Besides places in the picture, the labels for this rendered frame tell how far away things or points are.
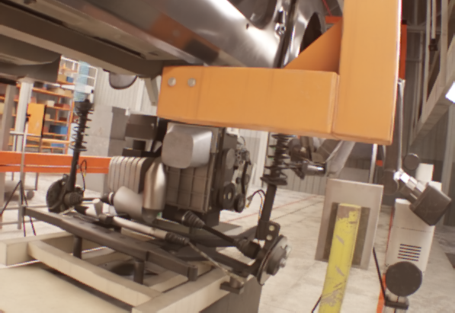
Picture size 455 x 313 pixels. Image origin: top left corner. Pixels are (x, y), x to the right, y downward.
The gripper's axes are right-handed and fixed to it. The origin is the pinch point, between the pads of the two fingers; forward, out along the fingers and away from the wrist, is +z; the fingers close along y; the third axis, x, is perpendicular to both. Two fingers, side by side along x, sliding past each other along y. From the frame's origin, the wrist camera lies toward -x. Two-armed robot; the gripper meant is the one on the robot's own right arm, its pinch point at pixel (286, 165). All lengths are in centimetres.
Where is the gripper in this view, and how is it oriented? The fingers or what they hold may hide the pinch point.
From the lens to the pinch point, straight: 177.5
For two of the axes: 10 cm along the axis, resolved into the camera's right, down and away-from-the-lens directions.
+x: 1.8, 2.7, -9.4
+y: 2.3, -9.4, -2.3
